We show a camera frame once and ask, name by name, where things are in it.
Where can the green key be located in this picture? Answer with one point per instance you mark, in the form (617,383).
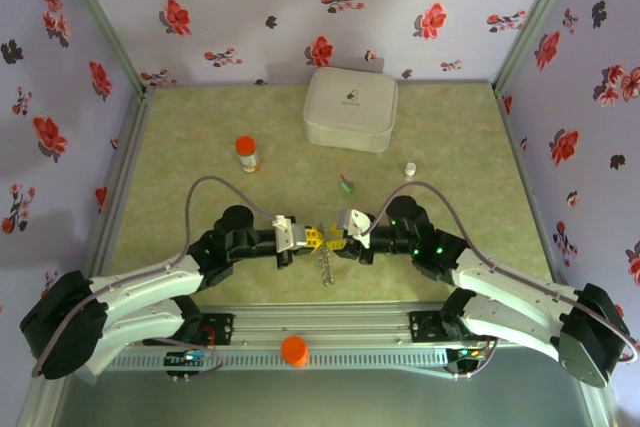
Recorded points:
(346,186)

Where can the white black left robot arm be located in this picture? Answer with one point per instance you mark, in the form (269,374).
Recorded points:
(145,282)

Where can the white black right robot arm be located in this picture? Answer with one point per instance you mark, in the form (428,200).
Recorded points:
(510,287)

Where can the small white capped bottle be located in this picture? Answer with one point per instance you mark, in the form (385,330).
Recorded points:
(410,171)

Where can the orange capped pill bottle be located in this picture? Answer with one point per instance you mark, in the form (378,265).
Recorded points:
(247,157)

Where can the orange cylinder button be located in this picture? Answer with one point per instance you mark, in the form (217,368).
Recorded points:
(295,352)

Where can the white zipped medicine case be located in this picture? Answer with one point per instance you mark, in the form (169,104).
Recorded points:
(350,112)

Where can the small circuit board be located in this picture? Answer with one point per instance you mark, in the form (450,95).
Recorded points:
(467,353)
(187,358)

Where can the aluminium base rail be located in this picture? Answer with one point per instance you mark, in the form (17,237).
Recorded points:
(325,322)

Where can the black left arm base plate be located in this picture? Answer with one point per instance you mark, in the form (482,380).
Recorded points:
(222,327)

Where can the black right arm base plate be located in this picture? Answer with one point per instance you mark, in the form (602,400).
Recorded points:
(425,327)

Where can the aluminium side rail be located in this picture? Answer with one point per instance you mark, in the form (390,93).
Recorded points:
(124,167)
(521,167)

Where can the aluminium frame post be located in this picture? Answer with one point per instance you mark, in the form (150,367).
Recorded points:
(537,17)
(102,17)

